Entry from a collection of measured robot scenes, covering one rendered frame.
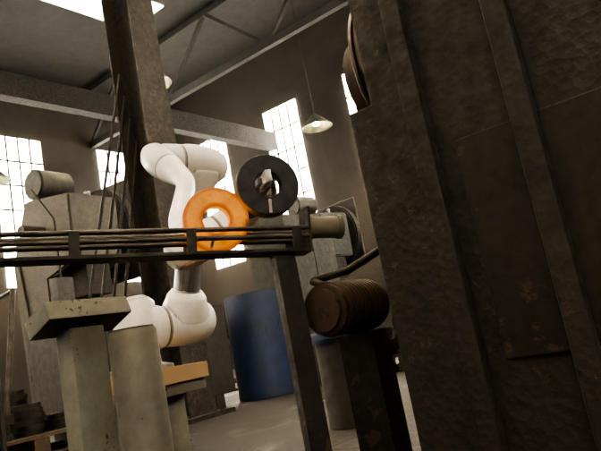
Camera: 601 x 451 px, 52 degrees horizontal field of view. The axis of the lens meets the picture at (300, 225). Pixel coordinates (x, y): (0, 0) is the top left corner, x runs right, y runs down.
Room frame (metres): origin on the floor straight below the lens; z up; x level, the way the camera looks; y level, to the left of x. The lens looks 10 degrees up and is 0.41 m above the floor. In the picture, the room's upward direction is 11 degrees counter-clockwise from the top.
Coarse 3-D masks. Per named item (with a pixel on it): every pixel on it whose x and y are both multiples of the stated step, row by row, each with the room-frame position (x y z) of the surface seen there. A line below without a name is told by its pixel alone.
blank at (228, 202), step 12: (204, 192) 1.40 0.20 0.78; (216, 192) 1.40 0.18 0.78; (228, 192) 1.41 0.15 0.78; (192, 204) 1.39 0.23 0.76; (204, 204) 1.39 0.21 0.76; (216, 204) 1.40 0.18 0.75; (228, 204) 1.41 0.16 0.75; (240, 204) 1.42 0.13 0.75; (192, 216) 1.38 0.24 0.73; (228, 216) 1.42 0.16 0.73; (240, 216) 1.42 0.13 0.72; (240, 240) 1.42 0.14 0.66
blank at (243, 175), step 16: (256, 160) 1.44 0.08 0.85; (272, 160) 1.45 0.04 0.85; (240, 176) 1.43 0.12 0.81; (256, 176) 1.44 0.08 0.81; (272, 176) 1.47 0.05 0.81; (288, 176) 1.46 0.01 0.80; (240, 192) 1.42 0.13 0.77; (256, 192) 1.43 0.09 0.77; (288, 192) 1.46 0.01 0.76; (256, 208) 1.43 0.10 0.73; (272, 208) 1.44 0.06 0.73; (288, 208) 1.46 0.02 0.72
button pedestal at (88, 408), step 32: (32, 320) 1.52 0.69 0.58; (64, 320) 1.52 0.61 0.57; (96, 320) 1.61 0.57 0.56; (64, 352) 1.57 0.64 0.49; (96, 352) 1.61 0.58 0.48; (64, 384) 1.58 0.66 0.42; (96, 384) 1.60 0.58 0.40; (64, 416) 1.59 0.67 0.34; (96, 416) 1.59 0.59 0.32; (96, 448) 1.58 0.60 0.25
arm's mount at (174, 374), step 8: (168, 368) 2.15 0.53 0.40; (176, 368) 2.19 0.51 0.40; (184, 368) 2.22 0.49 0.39; (192, 368) 2.26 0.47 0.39; (200, 368) 2.30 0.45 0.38; (168, 376) 2.15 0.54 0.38; (176, 376) 2.18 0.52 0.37; (184, 376) 2.22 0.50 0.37; (192, 376) 2.25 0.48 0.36; (200, 376) 2.29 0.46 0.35; (112, 384) 2.13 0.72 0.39; (168, 384) 2.14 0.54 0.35; (112, 392) 2.13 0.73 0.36
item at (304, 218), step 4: (304, 208) 1.47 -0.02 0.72; (308, 208) 1.45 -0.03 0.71; (300, 212) 1.50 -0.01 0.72; (304, 212) 1.47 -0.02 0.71; (308, 212) 1.45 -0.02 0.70; (300, 216) 1.50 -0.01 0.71; (304, 216) 1.47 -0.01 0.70; (308, 216) 1.45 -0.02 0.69; (300, 220) 1.50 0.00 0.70; (304, 220) 1.48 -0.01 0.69; (308, 220) 1.45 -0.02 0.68; (300, 224) 1.51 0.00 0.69; (304, 224) 1.48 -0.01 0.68; (308, 224) 1.45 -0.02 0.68; (304, 232) 1.48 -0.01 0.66; (308, 232) 1.46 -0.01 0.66; (304, 240) 1.49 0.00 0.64; (308, 240) 1.46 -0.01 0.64; (304, 244) 1.49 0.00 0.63; (308, 244) 1.46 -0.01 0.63; (312, 244) 1.45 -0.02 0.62; (312, 248) 1.45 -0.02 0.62; (308, 252) 1.48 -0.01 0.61
